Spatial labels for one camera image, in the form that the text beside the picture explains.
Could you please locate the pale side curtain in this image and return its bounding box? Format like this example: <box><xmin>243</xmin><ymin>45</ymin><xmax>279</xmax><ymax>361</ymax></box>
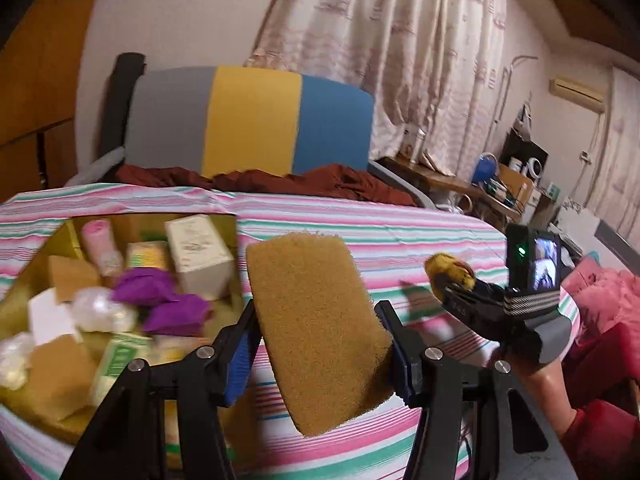
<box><xmin>585</xmin><ymin>65</ymin><xmax>640</xmax><ymax>221</ymax></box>

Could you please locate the grey yellow blue chair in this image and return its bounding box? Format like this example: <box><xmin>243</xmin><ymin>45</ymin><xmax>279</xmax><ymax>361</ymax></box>
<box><xmin>65</xmin><ymin>66</ymin><xmax>436</xmax><ymax>211</ymax></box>

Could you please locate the red clothing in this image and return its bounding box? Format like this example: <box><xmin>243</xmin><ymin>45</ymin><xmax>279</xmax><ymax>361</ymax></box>
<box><xmin>567</xmin><ymin>322</ymin><xmax>640</xmax><ymax>408</ymax></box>

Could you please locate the gold tin box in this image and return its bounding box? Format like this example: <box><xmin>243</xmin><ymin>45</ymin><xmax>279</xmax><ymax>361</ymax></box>
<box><xmin>0</xmin><ymin>212</ymin><xmax>238</xmax><ymax>443</ymax></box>

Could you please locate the black upright post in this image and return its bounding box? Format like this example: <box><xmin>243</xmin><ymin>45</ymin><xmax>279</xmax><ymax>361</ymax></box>
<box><xmin>102</xmin><ymin>52</ymin><xmax>146</xmax><ymax>161</ymax></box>

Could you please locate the yellow green packet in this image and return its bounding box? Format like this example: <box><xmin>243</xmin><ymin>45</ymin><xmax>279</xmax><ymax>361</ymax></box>
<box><xmin>125</xmin><ymin>241</ymin><xmax>171</xmax><ymax>271</ymax></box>

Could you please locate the white carton box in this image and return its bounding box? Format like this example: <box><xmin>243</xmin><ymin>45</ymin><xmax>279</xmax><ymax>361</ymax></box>
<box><xmin>165</xmin><ymin>214</ymin><xmax>236</xmax><ymax>302</ymax></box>

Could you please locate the wall air conditioner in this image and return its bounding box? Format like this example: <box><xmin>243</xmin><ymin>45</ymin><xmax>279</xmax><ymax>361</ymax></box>
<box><xmin>548</xmin><ymin>76</ymin><xmax>606</xmax><ymax>111</ymax></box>

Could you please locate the white floral panel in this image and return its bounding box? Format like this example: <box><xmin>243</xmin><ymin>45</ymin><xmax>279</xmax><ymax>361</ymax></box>
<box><xmin>555</xmin><ymin>205</ymin><xmax>601</xmax><ymax>241</ymax></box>

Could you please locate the person's right forearm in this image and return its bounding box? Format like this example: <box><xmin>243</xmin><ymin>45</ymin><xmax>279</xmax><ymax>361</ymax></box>
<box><xmin>492</xmin><ymin>355</ymin><xmax>640</xmax><ymax>480</ymax></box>

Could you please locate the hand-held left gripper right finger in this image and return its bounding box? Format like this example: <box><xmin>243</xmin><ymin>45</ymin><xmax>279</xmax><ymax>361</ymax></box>
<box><xmin>375</xmin><ymin>300</ymin><xmax>566</xmax><ymax>480</ymax></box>

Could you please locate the maroon cloth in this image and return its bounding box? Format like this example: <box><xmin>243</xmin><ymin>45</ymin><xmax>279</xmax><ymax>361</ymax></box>
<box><xmin>115</xmin><ymin>162</ymin><xmax>416</xmax><ymax>206</ymax></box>

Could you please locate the yellow plush toy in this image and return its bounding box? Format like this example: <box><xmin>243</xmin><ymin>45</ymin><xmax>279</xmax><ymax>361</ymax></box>
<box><xmin>425</xmin><ymin>254</ymin><xmax>476</xmax><ymax>301</ymax></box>

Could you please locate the wooden desk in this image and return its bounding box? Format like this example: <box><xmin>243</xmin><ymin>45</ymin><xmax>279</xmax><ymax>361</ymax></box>
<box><xmin>380</xmin><ymin>155</ymin><xmax>526</xmax><ymax>221</ymax></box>

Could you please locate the grey panel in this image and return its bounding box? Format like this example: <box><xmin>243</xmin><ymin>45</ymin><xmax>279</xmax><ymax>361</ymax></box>
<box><xmin>595</xmin><ymin>220</ymin><xmax>640</xmax><ymax>257</ymax></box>

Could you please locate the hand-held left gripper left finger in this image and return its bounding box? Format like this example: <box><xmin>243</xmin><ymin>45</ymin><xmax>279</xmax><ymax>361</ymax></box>
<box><xmin>60</xmin><ymin>300</ymin><xmax>263</xmax><ymax>480</ymax></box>

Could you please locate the clear plastic bag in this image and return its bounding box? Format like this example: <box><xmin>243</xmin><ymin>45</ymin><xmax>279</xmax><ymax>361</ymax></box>
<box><xmin>0</xmin><ymin>332</ymin><xmax>36</xmax><ymax>391</ymax></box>
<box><xmin>72</xmin><ymin>287</ymin><xmax>138</xmax><ymax>333</ymax></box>

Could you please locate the green white packet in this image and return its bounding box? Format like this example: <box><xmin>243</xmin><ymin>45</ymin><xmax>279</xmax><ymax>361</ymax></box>
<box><xmin>90</xmin><ymin>332</ymin><xmax>152</xmax><ymax>406</ymax></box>

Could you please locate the purple packet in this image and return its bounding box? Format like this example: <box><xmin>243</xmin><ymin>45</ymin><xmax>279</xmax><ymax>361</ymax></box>
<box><xmin>145</xmin><ymin>294</ymin><xmax>211</xmax><ymax>336</ymax></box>
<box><xmin>112</xmin><ymin>267</ymin><xmax>176</xmax><ymax>306</ymax></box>

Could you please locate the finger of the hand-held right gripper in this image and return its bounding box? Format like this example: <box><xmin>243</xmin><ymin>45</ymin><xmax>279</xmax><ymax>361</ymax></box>
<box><xmin>447</xmin><ymin>280</ymin><xmax>508</xmax><ymax>303</ymax></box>
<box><xmin>440</xmin><ymin>292</ymin><xmax>483</xmax><ymax>323</ymax></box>

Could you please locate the patterned beige curtain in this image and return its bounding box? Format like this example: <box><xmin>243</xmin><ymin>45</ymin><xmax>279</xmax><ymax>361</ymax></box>
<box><xmin>245</xmin><ymin>0</ymin><xmax>506</xmax><ymax>161</ymax></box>

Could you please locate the blue round bag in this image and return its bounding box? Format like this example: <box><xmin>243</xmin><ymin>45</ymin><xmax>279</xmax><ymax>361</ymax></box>
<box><xmin>472</xmin><ymin>152</ymin><xmax>498</xmax><ymax>183</ymax></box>

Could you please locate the wooden wardrobe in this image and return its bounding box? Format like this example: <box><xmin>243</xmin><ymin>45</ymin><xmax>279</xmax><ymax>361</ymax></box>
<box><xmin>0</xmin><ymin>0</ymin><xmax>111</xmax><ymax>191</ymax></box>

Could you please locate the black shelf unit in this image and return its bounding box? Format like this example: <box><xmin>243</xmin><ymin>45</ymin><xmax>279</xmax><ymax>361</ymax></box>
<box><xmin>502</xmin><ymin>130</ymin><xmax>548</xmax><ymax>176</ymax></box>

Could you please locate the striped blanket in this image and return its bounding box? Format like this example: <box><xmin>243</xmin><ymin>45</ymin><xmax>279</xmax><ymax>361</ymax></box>
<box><xmin>0</xmin><ymin>182</ymin><xmax>581</xmax><ymax>480</ymax></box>

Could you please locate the tan sponge block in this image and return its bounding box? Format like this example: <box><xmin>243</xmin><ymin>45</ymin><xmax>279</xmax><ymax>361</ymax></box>
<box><xmin>245</xmin><ymin>232</ymin><xmax>396</xmax><ymax>438</ymax></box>
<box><xmin>27</xmin><ymin>335</ymin><xmax>97</xmax><ymax>421</ymax></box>

